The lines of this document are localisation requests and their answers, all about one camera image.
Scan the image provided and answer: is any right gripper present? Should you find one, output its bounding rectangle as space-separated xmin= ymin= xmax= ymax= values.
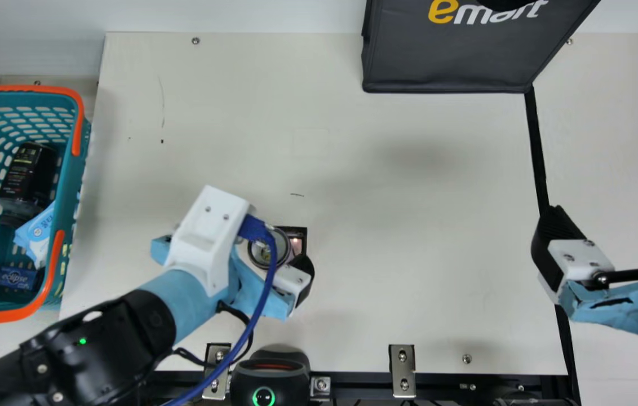
xmin=530 ymin=202 xmax=638 ymax=359

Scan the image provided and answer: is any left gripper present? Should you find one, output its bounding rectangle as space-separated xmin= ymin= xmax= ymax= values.
xmin=139 ymin=234 xmax=316 ymax=343

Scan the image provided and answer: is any purple drink can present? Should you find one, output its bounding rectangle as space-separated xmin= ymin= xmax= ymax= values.
xmin=247 ymin=226 xmax=291 ymax=270

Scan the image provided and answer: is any small square scanner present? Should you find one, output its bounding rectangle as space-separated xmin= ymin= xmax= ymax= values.
xmin=274 ymin=226 xmax=308 ymax=261

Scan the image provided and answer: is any teal shopping basket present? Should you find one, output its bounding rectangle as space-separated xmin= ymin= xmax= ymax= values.
xmin=0 ymin=85 xmax=92 ymax=325

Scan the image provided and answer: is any black device with green light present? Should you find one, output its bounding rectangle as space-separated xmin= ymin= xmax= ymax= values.
xmin=230 ymin=344 xmax=311 ymax=406

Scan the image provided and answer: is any black strip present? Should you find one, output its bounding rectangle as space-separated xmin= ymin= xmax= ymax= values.
xmin=524 ymin=85 xmax=582 ymax=406

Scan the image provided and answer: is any dark grey bag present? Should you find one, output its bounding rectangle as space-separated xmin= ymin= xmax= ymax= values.
xmin=361 ymin=0 xmax=601 ymax=94

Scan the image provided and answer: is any blue white wet wipes pack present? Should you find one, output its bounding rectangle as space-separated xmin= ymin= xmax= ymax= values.
xmin=13 ymin=195 xmax=80 ymax=270

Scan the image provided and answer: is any blue rectangular tin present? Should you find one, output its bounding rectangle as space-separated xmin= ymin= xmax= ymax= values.
xmin=0 ymin=266 xmax=38 ymax=292

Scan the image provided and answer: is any dark coffee bottle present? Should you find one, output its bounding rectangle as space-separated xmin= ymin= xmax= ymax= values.
xmin=0 ymin=142 xmax=59 ymax=226

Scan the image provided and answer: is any blue cable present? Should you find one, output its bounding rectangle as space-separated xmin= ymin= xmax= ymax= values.
xmin=161 ymin=214 xmax=279 ymax=406

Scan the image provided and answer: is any black cable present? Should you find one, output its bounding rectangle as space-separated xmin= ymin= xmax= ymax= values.
xmin=172 ymin=301 xmax=255 ymax=368

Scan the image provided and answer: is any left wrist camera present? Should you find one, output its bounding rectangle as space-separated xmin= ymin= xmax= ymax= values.
xmin=164 ymin=185 xmax=251 ymax=298

